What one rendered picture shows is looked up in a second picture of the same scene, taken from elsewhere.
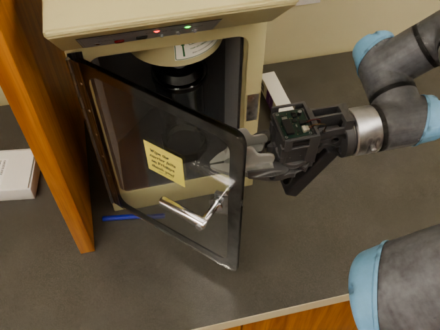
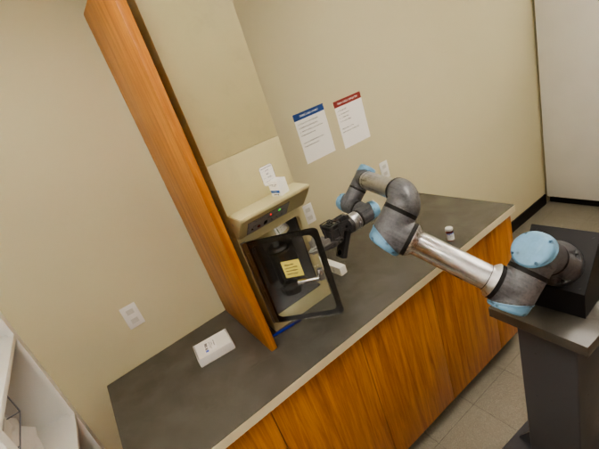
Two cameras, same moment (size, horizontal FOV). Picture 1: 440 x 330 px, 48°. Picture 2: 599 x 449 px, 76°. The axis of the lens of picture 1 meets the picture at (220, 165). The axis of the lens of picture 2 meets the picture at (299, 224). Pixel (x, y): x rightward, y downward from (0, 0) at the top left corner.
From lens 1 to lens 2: 0.88 m
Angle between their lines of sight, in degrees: 32
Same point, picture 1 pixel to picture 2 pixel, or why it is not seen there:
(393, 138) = (365, 216)
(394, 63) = (350, 198)
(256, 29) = (299, 211)
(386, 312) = (383, 233)
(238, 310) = (355, 329)
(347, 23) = not seen: hidden behind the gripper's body
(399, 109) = (360, 208)
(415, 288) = (385, 221)
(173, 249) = (312, 328)
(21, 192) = (228, 345)
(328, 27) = not seen: hidden behind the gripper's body
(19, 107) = (234, 260)
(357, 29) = not seen: hidden behind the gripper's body
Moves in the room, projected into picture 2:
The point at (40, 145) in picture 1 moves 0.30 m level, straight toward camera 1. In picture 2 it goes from (243, 279) to (304, 290)
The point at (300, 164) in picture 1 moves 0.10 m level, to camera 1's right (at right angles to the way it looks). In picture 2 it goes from (340, 237) to (361, 227)
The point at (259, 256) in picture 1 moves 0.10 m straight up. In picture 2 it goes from (351, 310) to (345, 291)
